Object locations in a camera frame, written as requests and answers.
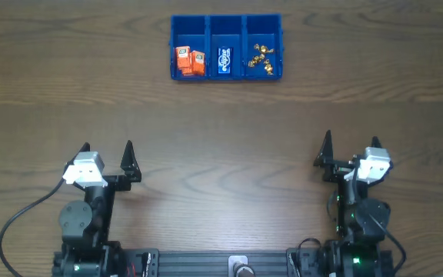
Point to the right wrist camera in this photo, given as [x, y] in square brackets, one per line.
[371, 165]

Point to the mounting rail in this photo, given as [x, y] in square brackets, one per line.
[198, 263]

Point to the blue tray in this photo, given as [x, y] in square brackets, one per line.
[225, 31]

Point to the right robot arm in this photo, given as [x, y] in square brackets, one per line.
[373, 215]

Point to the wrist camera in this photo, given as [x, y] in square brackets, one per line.
[85, 169]
[371, 165]

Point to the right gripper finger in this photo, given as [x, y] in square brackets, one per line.
[376, 143]
[326, 152]

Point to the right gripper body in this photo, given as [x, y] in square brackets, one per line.
[337, 171]

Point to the blue candy pack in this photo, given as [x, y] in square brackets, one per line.
[225, 61]

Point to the gold candy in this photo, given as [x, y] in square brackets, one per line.
[268, 68]
[257, 59]
[263, 49]

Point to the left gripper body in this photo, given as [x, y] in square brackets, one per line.
[118, 182]

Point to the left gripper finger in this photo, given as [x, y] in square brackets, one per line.
[130, 164]
[83, 148]

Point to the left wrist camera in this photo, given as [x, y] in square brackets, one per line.
[85, 169]

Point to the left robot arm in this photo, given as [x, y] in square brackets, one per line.
[98, 215]

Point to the orange candy box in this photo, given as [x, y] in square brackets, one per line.
[183, 57]
[186, 72]
[198, 63]

